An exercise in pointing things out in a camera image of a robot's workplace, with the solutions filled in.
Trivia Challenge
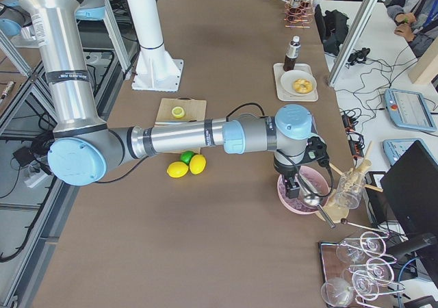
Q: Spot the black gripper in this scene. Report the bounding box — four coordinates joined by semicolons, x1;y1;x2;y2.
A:
274;151;310;199

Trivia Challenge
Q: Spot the twisted golden donut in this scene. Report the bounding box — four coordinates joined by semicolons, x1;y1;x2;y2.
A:
293;79;313;94

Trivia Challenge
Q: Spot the white oval donut plate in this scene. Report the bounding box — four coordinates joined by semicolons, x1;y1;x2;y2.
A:
280;70;317;97

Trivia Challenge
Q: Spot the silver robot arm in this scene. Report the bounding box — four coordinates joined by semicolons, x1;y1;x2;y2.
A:
18;0;329;198

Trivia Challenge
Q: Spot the steel ice scoop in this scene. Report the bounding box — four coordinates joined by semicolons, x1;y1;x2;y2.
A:
297;172;335;229

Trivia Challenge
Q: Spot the pink bowl of ice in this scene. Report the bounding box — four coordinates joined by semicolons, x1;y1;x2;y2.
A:
277;166;330;215

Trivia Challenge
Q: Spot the wooden stand with sticks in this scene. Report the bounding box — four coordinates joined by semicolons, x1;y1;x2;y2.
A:
323;141;383;224

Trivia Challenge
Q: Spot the clear drinking glass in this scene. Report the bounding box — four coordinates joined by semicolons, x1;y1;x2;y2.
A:
335;170;365;209

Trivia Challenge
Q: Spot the clear wine glass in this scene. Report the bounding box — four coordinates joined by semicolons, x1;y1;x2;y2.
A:
336;231;386;264
352;270;379;300
342;257;394;285
320;277;355;307

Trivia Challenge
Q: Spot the yellow lemon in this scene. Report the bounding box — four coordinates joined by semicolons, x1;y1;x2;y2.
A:
189;154;207;175
166;161;189;178

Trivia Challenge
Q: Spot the blue teach pendant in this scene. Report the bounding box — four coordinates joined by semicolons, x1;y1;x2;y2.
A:
384;88;437;132
383;138;425;166

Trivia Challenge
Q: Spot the green lime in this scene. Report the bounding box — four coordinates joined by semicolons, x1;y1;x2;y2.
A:
180;151;196;164

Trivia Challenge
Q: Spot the black monitor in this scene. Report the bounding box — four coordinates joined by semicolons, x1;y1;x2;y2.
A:
381;140;437;235

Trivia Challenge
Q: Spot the wooden cutting board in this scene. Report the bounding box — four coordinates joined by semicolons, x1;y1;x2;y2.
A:
152;98;207;153

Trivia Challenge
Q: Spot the half lemon slice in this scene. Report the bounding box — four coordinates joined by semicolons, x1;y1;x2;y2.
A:
171;106;185;119

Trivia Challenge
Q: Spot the dark drink bottle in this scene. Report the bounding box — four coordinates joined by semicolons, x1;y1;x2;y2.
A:
283;36;301;72

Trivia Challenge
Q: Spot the seated person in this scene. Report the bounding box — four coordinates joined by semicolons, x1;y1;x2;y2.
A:
387;0;437;58

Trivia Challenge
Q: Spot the white power strip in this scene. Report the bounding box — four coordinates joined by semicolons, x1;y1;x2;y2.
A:
24;163;51;188

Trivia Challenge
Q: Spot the copper wire bottle rack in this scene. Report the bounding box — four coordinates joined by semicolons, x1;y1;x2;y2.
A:
283;1;314;29

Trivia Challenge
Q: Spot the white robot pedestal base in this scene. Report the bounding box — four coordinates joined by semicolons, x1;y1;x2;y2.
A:
127;0;183;92

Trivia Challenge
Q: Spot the bottle in wire rack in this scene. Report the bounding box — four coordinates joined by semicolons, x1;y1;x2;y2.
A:
291;0;302;8

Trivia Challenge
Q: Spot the aluminium frame post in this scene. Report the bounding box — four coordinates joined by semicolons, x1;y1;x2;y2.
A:
327;0;378;88

